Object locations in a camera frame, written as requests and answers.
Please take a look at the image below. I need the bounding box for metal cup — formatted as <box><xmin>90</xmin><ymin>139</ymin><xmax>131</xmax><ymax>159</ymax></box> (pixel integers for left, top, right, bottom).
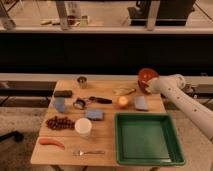
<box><xmin>77</xmin><ymin>76</ymin><xmax>87</xmax><ymax>89</ymax></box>

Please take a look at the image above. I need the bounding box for green plastic tray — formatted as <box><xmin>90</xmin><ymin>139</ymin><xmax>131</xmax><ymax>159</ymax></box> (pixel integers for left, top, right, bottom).
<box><xmin>115</xmin><ymin>113</ymin><xmax>185</xmax><ymax>166</ymax></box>

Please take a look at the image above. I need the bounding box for small metal tin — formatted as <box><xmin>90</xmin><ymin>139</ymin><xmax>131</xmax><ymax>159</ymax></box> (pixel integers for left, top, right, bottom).
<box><xmin>73</xmin><ymin>98</ymin><xmax>86</xmax><ymax>110</ymax></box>

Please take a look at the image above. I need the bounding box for blue sponge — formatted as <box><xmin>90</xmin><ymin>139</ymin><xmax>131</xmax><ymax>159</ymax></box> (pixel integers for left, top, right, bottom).
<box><xmin>85</xmin><ymin>109</ymin><xmax>103</xmax><ymax>121</ymax></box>

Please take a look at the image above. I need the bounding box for black handled tool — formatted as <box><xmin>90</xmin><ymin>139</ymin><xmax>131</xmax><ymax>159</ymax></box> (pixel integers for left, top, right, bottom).
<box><xmin>89</xmin><ymin>96</ymin><xmax>112</xmax><ymax>104</ymax></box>

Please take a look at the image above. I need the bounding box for blue plastic cup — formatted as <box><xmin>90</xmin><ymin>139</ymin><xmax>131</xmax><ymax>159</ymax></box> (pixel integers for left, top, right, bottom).
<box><xmin>54</xmin><ymin>98</ymin><xmax>67</xmax><ymax>113</ymax></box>

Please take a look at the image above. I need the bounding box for red bowl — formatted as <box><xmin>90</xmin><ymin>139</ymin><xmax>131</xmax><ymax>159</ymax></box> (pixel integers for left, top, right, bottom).
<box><xmin>138</xmin><ymin>68</ymin><xmax>158</xmax><ymax>85</ymax></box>

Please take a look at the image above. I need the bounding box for white paper cup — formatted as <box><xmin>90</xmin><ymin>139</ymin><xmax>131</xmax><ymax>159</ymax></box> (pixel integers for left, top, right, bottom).
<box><xmin>75</xmin><ymin>118</ymin><xmax>92</xmax><ymax>138</ymax></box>

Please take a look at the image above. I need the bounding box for yellow banana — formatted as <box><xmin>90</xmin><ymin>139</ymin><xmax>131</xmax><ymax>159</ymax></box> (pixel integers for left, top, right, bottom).
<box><xmin>113</xmin><ymin>88</ymin><xmax>136</xmax><ymax>96</ymax></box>

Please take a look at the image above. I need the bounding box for yellow apple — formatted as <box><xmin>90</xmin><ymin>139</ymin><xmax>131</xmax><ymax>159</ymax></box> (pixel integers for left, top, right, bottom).
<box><xmin>117</xmin><ymin>96</ymin><xmax>129</xmax><ymax>109</ymax></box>

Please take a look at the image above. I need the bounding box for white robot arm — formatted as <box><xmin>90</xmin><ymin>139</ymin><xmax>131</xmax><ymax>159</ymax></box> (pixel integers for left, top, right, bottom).
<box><xmin>146</xmin><ymin>74</ymin><xmax>213</xmax><ymax>143</ymax></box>

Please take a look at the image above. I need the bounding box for silver fork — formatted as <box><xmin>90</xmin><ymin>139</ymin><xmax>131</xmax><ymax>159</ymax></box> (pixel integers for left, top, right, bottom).
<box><xmin>73</xmin><ymin>150</ymin><xmax>105</xmax><ymax>156</ymax></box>

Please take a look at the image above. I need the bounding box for blue grey cloth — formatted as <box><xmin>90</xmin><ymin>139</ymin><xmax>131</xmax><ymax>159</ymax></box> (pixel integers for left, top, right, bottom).
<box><xmin>134</xmin><ymin>96</ymin><xmax>148</xmax><ymax>111</ymax></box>

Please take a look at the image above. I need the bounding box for bunch of red grapes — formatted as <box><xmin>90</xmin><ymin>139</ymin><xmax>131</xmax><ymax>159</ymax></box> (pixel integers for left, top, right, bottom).
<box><xmin>46</xmin><ymin>116</ymin><xmax>75</xmax><ymax>130</ymax></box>

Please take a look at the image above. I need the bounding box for orange carrot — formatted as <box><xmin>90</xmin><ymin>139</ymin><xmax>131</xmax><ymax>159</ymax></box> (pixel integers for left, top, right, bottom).
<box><xmin>38</xmin><ymin>138</ymin><xmax>65</xmax><ymax>150</ymax></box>

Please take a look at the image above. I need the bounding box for black rectangular block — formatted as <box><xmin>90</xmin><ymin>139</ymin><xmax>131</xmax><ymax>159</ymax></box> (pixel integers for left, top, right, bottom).
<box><xmin>53</xmin><ymin>90</ymin><xmax>72</xmax><ymax>98</ymax></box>

